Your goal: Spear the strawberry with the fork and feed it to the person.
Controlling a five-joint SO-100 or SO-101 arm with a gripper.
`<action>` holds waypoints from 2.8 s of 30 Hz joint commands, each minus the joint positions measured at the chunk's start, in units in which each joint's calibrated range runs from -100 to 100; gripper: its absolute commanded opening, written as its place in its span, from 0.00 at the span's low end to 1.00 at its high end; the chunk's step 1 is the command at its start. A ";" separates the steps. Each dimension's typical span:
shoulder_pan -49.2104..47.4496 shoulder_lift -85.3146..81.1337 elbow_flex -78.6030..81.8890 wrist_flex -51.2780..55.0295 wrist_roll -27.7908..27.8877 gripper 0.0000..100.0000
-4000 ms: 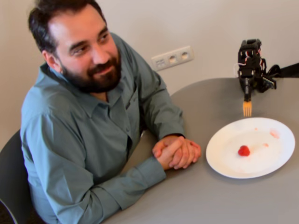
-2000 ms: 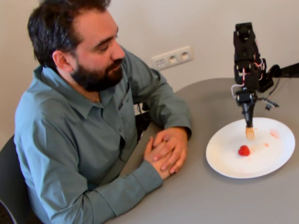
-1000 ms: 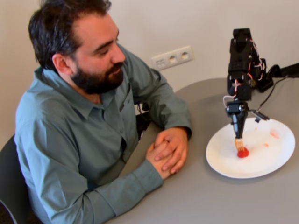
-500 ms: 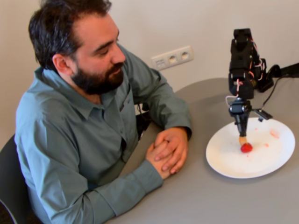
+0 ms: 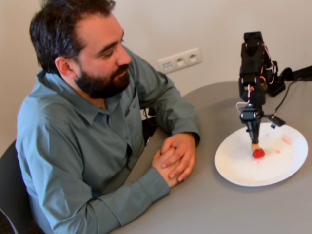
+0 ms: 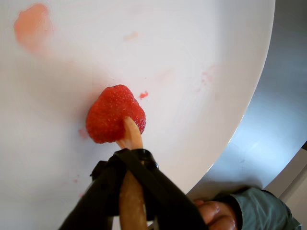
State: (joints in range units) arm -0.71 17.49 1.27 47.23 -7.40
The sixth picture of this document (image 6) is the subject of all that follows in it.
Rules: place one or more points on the white round plate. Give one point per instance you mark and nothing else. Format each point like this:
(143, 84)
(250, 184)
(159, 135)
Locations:
(168, 48)

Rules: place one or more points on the person's right hand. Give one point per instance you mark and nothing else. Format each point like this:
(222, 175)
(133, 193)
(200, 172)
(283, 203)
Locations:
(218, 218)

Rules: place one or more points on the red strawberry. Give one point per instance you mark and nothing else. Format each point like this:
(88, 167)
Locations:
(110, 110)

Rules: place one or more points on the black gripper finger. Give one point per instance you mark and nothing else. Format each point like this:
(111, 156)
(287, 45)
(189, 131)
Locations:
(168, 203)
(96, 196)

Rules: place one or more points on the orange plastic fork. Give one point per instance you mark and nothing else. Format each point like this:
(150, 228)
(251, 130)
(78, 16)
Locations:
(134, 136)

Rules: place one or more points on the right forearm in green sleeve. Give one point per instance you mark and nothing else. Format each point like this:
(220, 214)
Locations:
(259, 210)

